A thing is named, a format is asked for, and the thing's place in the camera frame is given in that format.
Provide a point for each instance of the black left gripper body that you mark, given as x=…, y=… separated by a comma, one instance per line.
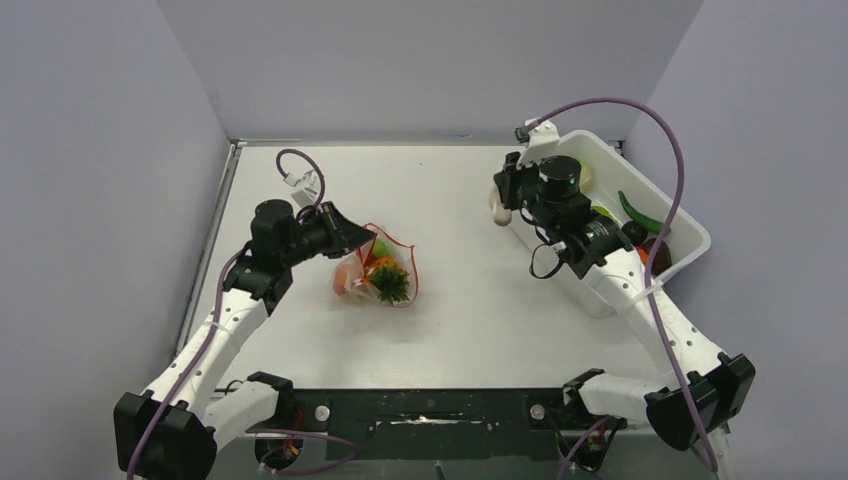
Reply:
x=312, y=238

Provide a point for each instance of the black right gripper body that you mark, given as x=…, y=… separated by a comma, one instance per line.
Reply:
x=543, y=213

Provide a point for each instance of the small green cabbage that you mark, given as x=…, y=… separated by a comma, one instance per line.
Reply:
x=380, y=250

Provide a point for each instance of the white garlic bulb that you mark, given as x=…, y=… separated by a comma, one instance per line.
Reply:
x=501, y=216

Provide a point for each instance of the toy peach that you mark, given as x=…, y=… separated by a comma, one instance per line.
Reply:
x=346, y=276

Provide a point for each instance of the clear zip bag orange zipper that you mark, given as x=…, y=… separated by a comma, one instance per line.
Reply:
x=401, y=252

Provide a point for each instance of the toy pineapple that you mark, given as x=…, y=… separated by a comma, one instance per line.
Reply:
x=390, y=279

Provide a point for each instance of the light green pepper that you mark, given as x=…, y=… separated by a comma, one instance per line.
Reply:
x=603, y=211

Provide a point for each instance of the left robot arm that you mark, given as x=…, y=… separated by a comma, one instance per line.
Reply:
x=174, y=429

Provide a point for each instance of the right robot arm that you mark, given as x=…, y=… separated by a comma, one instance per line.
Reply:
x=701, y=386

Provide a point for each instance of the pale green cabbage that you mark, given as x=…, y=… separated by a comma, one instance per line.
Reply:
x=586, y=177

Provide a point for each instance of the dark avocado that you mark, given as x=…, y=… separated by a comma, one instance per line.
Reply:
x=636, y=233

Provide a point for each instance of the dark green cucumber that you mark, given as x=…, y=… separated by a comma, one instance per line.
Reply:
x=652, y=225

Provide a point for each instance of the dark red beet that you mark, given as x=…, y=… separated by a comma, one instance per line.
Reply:
x=662, y=259

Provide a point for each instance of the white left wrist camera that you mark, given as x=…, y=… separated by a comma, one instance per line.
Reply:
x=306, y=188

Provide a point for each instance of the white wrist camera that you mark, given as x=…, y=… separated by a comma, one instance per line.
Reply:
x=306, y=188
x=539, y=138

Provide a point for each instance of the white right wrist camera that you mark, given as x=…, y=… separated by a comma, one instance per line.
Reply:
x=539, y=138

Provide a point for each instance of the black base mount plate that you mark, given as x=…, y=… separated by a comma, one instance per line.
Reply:
x=438, y=424

